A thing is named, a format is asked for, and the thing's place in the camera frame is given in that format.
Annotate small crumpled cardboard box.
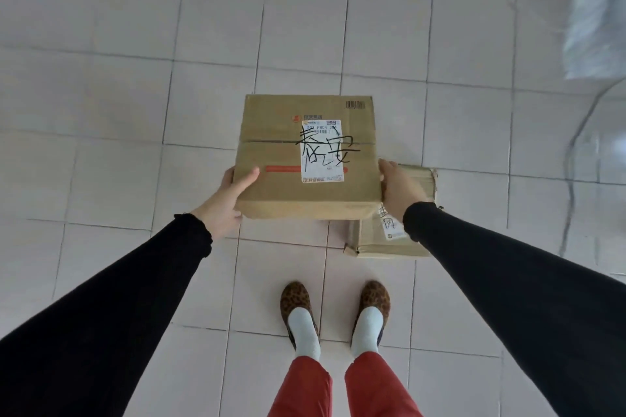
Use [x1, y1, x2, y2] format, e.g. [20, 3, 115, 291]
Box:
[343, 164, 439, 259]

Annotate white sock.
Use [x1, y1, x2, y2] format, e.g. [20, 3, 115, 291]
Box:
[350, 306, 385, 359]
[288, 307, 321, 362]

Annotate red trousers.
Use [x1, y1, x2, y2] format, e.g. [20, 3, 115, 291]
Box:
[267, 352, 424, 417]

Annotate person's left forearm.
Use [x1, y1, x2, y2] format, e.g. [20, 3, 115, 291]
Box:
[0, 213, 214, 417]

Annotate leopard print slipper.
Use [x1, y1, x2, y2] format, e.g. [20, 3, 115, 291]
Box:
[280, 281, 320, 350]
[350, 280, 391, 349]

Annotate large labelled cardboard box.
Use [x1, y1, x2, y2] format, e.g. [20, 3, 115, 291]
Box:
[233, 94, 382, 220]

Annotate transparent plastic chair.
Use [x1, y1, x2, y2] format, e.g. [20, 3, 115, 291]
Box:
[494, 0, 626, 278]

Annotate person's right forearm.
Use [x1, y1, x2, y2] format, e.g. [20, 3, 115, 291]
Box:
[403, 202, 626, 417]

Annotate person's left hand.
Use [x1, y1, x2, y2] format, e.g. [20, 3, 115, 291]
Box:
[191, 166, 260, 242]

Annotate person's right hand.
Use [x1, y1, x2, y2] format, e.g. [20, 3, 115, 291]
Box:
[379, 159, 433, 225]

